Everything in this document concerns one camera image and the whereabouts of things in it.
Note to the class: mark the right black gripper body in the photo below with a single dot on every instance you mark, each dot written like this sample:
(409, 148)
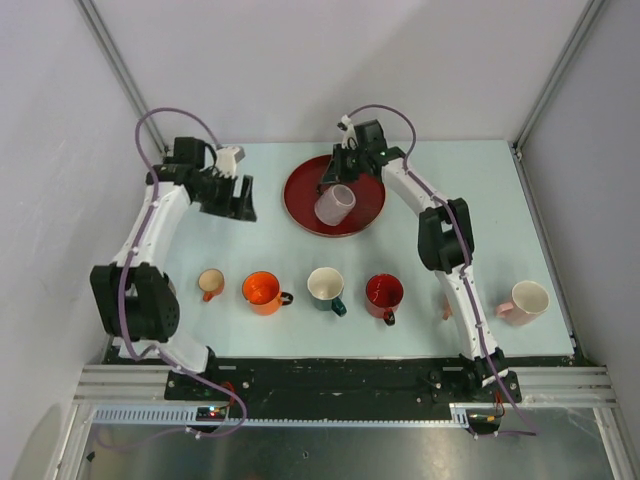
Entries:
(349, 162)

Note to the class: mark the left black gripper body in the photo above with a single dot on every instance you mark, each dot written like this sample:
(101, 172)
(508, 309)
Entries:
(218, 195)

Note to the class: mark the lilac mug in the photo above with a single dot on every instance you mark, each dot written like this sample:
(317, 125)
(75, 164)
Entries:
(334, 205)

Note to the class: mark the orange mug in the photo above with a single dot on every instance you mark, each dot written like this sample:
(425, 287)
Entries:
(262, 291)

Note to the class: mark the small orange cup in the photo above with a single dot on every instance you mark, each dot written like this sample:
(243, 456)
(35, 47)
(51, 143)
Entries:
(212, 283)

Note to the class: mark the dark green mug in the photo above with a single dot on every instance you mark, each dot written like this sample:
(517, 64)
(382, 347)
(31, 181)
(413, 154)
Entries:
(326, 286)

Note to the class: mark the red mug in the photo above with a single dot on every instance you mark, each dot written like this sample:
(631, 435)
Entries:
(384, 293)

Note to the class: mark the small salmon pink mug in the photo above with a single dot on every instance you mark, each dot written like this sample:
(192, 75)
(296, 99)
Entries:
(447, 310)

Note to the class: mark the large pale pink mug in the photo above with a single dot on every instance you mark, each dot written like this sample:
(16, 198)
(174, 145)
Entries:
(528, 300)

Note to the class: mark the brown textured cup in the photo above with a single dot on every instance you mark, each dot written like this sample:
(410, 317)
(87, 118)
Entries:
(172, 287)

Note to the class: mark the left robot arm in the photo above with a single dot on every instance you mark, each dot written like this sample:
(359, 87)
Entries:
(133, 292)

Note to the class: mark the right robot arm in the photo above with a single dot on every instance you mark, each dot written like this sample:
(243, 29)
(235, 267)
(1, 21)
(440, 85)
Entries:
(445, 239)

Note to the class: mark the round red tray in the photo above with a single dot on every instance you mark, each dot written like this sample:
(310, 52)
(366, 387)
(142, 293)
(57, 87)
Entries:
(300, 195)

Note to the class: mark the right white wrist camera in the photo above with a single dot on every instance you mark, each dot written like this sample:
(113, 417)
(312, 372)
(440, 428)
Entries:
(345, 125)

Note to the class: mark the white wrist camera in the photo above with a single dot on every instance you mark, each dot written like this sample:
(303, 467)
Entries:
(345, 125)
(227, 160)

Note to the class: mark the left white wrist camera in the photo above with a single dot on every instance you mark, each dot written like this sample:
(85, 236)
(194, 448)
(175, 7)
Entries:
(227, 160)

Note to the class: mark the grey cable duct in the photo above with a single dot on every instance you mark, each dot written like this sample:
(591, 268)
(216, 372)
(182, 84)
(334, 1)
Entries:
(195, 415)

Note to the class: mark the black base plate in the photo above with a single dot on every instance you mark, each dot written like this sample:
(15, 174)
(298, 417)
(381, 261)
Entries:
(345, 389)

